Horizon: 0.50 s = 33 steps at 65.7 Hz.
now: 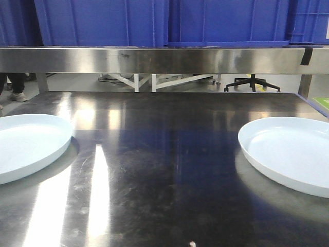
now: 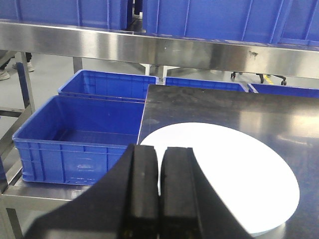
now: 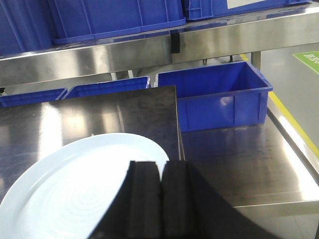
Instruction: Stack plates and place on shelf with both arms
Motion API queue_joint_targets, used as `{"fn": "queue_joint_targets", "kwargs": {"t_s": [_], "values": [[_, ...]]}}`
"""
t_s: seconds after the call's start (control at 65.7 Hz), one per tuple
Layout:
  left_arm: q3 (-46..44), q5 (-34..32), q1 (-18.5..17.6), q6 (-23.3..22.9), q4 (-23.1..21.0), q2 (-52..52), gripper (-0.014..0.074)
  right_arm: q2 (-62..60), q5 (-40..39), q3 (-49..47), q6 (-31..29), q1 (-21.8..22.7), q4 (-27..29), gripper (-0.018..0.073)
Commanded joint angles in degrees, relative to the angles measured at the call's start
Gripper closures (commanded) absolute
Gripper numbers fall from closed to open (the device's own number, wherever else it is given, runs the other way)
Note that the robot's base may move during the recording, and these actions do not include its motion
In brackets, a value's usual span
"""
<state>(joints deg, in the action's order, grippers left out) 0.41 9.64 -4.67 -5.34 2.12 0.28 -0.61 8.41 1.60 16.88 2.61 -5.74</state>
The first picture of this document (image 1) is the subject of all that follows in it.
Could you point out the blue plastic crate, centre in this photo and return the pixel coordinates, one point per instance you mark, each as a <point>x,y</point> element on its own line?
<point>227,23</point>

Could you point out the white sneaker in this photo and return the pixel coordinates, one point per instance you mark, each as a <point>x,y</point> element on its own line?
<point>18,97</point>

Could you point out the white metal table frame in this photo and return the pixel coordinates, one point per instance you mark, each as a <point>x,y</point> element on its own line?
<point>155,81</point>

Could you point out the person's legs, dark trousers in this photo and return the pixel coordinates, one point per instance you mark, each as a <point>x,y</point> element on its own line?
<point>17,80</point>

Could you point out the steel shelf post, right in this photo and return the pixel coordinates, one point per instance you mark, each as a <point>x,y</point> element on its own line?
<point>304,85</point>

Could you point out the blue plastic crate, right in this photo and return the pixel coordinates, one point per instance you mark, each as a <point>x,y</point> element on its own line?
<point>308,22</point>

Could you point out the steel shelf post, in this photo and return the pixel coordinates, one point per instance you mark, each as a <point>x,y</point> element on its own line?
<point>41,79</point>
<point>304,85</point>

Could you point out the blue plastic crate, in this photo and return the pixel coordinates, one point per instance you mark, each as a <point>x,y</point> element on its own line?
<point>103,23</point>
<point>308,22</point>
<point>227,23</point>

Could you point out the light blue plate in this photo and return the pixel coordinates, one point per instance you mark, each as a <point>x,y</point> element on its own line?
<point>291,151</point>
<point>31,142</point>

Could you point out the steel shelf front rail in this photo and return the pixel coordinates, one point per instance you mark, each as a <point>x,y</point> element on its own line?
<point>163,60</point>

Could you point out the black office chair base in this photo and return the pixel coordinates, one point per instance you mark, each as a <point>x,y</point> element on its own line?
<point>251,81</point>

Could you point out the blue plastic crate, left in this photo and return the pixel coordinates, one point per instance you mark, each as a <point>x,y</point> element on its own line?
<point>103,23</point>

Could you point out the black tape strip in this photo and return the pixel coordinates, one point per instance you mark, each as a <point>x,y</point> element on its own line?
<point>308,51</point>

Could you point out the steel shelf post, left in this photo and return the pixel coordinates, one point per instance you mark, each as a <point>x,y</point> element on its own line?
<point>41,79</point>

